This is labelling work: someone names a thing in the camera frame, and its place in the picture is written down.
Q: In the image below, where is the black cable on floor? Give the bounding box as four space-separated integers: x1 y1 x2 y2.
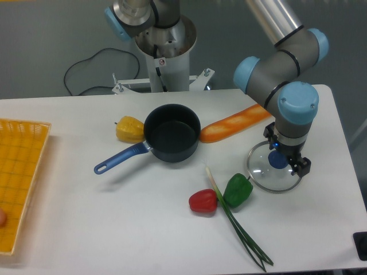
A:
63 47 140 96

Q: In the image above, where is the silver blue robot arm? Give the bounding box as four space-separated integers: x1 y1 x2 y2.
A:
104 1 329 177

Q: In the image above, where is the green onion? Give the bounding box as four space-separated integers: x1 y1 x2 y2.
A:
205 166 274 272

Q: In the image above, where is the black object table corner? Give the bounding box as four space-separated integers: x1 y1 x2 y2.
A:
353 231 367 261

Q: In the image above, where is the dark saucepan blue handle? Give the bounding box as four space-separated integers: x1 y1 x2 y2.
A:
93 104 201 175

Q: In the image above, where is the glass lid blue knob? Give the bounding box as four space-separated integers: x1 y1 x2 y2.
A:
246 141 302 194

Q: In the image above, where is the red bell pepper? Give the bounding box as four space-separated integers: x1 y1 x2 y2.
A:
189 189 217 213

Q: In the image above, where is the orange baguette bread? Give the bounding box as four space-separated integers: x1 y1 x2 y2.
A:
200 104 271 143

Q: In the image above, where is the green bell pepper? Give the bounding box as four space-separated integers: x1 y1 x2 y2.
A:
223 173 253 208

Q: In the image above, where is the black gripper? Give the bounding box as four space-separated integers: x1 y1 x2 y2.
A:
263 122 311 176

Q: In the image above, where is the yellow bell pepper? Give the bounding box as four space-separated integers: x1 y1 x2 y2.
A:
115 116 145 143

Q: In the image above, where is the yellow woven basket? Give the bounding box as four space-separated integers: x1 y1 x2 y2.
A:
1 119 52 256

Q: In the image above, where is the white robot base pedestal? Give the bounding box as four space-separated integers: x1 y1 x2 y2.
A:
111 17 216 94

